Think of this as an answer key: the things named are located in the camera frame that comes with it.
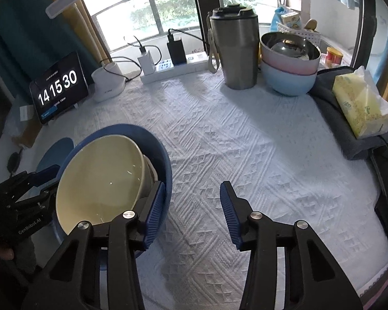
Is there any white charger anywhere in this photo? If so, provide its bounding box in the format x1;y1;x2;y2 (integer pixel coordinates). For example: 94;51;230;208
137;46;156;74

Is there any cardboard box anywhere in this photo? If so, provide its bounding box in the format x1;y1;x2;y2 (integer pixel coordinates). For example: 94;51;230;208
11;116;49;149

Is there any grey folded cloth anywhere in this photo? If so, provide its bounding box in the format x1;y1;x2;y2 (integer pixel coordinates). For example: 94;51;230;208
309;66;388;161

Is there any yellow tissue pack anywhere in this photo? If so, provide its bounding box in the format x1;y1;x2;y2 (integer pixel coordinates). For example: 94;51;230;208
332;66;388;140

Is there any yellow curtain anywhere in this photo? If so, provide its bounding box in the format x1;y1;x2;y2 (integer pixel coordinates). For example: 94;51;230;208
37;0;112;64

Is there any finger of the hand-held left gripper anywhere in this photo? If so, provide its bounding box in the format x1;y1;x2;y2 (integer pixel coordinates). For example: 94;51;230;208
27;165;62;190

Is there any small printed box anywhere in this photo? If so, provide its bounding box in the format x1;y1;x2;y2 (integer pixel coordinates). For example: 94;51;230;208
281;11;303;29

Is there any white plastic basket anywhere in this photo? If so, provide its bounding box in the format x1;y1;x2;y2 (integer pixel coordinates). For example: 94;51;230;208
276;21;321;46

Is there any black phone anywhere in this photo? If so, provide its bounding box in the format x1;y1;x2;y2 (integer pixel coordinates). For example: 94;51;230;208
374;196;388;245

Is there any white textured tablecloth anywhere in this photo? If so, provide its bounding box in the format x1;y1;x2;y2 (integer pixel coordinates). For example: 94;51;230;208
29;68;388;310

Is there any white power strip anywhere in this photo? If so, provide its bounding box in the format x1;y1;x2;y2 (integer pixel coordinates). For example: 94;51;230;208
140;52;214;85

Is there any black charger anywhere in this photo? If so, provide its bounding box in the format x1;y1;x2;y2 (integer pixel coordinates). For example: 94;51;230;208
166;37;187;66

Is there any tablet clock display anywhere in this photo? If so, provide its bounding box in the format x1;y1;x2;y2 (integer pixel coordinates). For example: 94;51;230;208
29;51;90;125

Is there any clear plastic bag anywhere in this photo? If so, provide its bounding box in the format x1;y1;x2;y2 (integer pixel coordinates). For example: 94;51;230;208
6;100;33;133

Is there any white round device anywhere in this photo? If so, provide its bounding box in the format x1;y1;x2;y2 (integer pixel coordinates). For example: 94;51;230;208
91;62;127;103

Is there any cream bowl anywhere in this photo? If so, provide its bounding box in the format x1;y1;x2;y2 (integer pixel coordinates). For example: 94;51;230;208
56;135;152;236

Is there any black cable of white device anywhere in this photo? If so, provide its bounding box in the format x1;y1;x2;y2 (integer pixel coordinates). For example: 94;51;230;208
99;57;143;82

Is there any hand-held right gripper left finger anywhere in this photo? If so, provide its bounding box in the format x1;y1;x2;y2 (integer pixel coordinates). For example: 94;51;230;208
21;181;166;310

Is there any teal curtain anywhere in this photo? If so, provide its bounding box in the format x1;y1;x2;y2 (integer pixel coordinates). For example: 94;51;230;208
0;0;85;97

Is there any large blue plate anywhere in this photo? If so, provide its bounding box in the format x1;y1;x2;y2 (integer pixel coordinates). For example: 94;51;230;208
35;137;75;177

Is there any light blue bowl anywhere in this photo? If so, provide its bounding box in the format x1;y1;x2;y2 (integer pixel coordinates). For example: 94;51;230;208
261;61;318;96

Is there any red can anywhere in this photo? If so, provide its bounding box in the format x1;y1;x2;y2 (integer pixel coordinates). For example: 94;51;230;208
326;47;343;67

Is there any pink strawberry print bowl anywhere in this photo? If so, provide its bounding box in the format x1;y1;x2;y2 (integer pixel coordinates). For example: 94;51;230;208
144;155;159;198

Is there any dark door frame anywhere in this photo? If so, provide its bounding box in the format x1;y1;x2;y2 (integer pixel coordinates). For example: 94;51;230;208
189;0;227;44

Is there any black cable of white charger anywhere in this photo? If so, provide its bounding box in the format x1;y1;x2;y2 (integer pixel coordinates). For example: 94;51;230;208
124;35;147;53

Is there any balcony railing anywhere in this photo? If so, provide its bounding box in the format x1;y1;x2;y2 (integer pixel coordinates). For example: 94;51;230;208
82;0;301;50

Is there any dark blue bowl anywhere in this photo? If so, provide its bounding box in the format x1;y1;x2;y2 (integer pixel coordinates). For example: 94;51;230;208
53;123;173;259

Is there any steel tumbler with black lid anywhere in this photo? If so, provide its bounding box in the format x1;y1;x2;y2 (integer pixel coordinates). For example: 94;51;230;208
207;5;260;90

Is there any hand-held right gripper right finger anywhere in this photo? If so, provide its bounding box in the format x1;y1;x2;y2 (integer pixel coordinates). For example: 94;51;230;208
220;181;364;310

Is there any small black object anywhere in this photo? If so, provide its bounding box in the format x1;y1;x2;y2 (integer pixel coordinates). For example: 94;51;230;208
6;150;22;174

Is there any blue bag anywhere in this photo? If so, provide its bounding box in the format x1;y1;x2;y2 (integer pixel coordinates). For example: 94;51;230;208
271;5;290;32

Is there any person's left hand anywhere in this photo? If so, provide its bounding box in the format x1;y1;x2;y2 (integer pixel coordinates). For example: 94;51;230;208
0;239;15;261

